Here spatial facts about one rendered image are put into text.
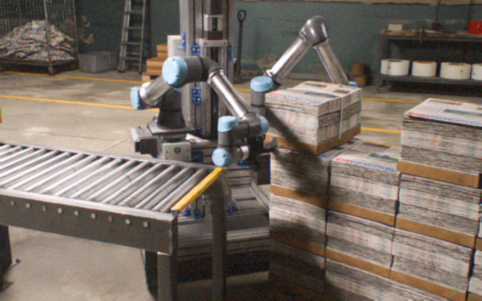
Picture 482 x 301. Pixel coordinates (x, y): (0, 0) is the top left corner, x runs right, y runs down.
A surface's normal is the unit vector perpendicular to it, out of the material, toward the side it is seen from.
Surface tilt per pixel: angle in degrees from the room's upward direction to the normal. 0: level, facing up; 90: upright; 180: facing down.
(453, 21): 90
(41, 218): 90
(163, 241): 90
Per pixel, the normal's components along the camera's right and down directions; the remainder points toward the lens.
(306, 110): -0.66, 0.19
